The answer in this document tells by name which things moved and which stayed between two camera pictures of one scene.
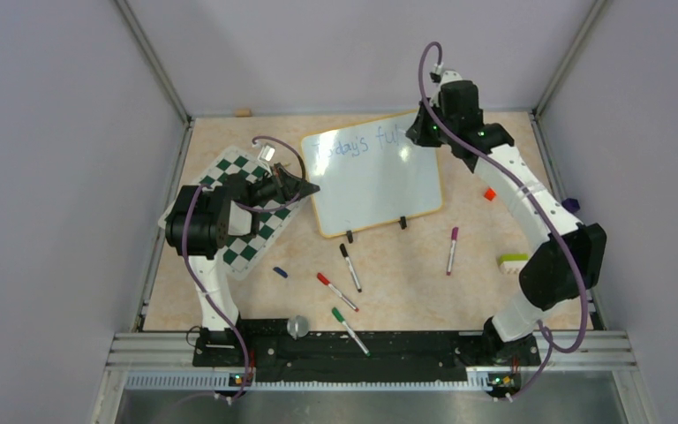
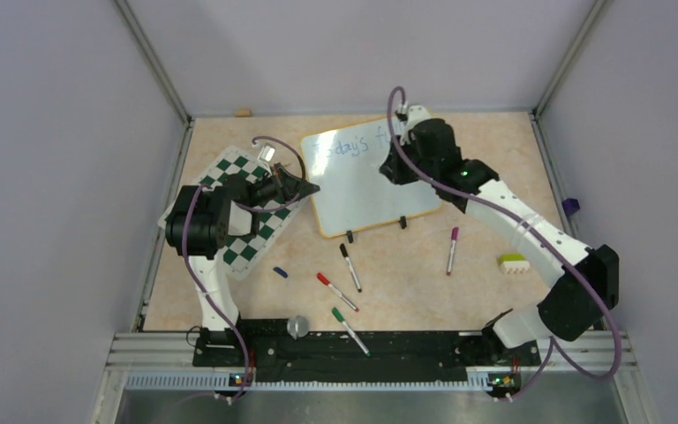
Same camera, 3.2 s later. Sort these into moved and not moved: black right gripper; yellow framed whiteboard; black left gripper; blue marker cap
Moved: black right gripper
Not moved: black left gripper; yellow framed whiteboard; blue marker cap
